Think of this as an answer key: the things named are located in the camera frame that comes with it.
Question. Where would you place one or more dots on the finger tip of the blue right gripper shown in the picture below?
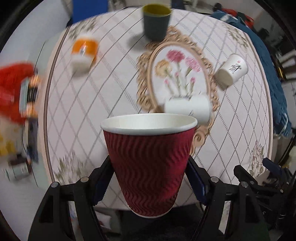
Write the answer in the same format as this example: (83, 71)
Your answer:
(272, 167)

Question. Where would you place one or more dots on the teal blue quilt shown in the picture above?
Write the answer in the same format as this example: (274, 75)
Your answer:
(281, 121)

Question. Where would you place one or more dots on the white paper cup with calligraphy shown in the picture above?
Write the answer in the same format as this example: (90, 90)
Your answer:
(232, 70)

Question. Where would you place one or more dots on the green and white box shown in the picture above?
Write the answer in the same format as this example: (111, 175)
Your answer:
(16, 172)

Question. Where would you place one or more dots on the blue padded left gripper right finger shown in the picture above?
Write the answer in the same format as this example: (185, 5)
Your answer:
(210, 191)

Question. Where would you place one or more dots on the orange tissue pack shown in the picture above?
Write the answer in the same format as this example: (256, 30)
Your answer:
(29, 92)

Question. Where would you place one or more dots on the chair with blue cushion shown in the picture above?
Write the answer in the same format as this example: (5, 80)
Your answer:
(84, 9)

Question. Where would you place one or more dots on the plain white paper cup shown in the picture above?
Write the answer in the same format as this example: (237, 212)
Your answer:
(197, 106)

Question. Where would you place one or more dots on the red ribbed paper cup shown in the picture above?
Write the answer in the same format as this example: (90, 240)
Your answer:
(149, 153)

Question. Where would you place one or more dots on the dark green yellow-lined cup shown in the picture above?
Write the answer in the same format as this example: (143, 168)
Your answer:
(156, 20)

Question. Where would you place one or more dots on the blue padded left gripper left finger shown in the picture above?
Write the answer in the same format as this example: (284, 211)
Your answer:
(91, 190)

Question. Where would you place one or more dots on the orange and white cup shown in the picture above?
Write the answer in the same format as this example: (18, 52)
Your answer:
(84, 53)

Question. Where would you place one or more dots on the blue smartphone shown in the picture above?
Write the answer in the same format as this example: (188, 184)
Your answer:
(32, 145)

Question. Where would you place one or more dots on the red plastic bag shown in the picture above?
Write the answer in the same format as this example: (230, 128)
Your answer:
(11, 79)

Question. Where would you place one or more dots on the white floral diamond tablecloth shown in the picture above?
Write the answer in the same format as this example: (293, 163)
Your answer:
(132, 75)

